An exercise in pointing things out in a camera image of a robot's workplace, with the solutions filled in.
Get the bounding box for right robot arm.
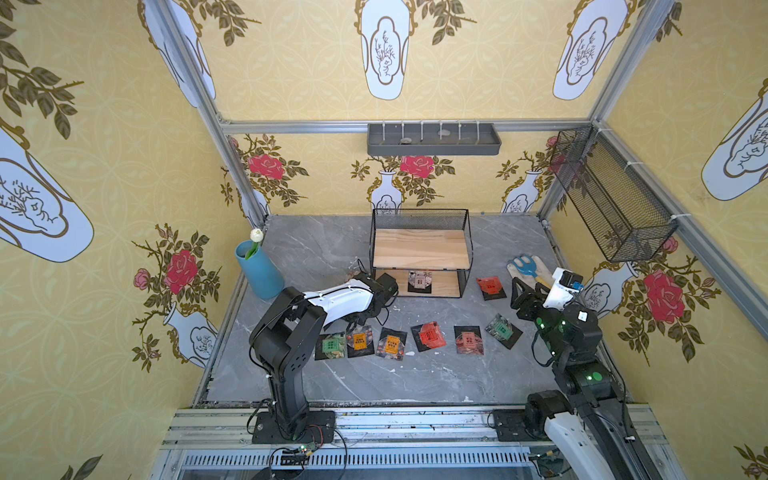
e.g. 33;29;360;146
510;278;661;479

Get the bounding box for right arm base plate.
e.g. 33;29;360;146
490;406;539;442

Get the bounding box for black wire two-tier shelf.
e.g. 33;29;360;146
369;208;473;299

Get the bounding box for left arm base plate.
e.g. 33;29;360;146
251;410;336;445

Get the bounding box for pale illustrated tea bag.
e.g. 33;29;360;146
407;271;433;295

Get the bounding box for grey wall tray shelf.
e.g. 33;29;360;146
366;121;502;157

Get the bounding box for red label tea bag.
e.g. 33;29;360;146
411;321;447;352
476;276;507;301

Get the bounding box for blue yellow hand rake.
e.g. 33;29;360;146
509;253;548;286

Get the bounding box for white tulip flower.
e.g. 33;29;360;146
244;228;264;260

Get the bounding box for beige cloth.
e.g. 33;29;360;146
506;255;559;292

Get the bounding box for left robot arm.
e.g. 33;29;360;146
249;273;399;444

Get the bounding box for black mesh wall basket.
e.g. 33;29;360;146
550;127;678;262

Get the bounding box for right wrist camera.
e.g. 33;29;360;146
543;267;583;311

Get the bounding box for red house tea bag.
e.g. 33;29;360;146
454;326;484;356

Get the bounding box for blue cylindrical vase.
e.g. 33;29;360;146
235;240;285;300

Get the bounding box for orange black tea bag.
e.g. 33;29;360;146
376;327;407;361
346;325;375;358

